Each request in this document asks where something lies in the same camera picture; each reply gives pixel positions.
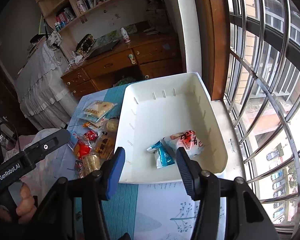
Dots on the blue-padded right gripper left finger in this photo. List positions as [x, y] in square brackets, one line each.
[111, 173]

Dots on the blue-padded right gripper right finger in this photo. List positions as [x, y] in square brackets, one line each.
[190, 173]

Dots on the white red snack bag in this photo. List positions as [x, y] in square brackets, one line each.
[186, 139]

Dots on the blue cream cheese snack packet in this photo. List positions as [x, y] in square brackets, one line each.
[161, 155]

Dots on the blue red cookie package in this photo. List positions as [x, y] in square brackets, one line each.
[81, 144]

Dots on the orange white snack bar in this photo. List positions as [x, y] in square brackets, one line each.
[92, 126]

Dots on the left hand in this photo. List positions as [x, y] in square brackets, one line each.
[26, 208]

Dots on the brown cake packet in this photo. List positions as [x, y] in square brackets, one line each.
[104, 145]

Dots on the round rice cake packet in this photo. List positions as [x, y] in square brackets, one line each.
[111, 125]

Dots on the Fuji bread package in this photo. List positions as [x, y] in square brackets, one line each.
[96, 111]

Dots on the white plastic storage bin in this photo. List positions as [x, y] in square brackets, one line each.
[158, 108]

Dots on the green plastic bag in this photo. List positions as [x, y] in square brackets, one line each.
[124, 81]

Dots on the white lace cover cloth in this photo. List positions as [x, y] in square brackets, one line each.
[43, 97]

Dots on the wooden desk with drawers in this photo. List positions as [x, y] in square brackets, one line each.
[145, 57]

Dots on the black gold patterned case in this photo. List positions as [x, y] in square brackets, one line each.
[85, 45]

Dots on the metal window grille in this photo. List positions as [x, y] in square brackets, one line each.
[262, 96]

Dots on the white red bottle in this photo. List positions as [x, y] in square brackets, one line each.
[125, 35]

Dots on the doll figure on desk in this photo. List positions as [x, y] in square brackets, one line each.
[156, 15]

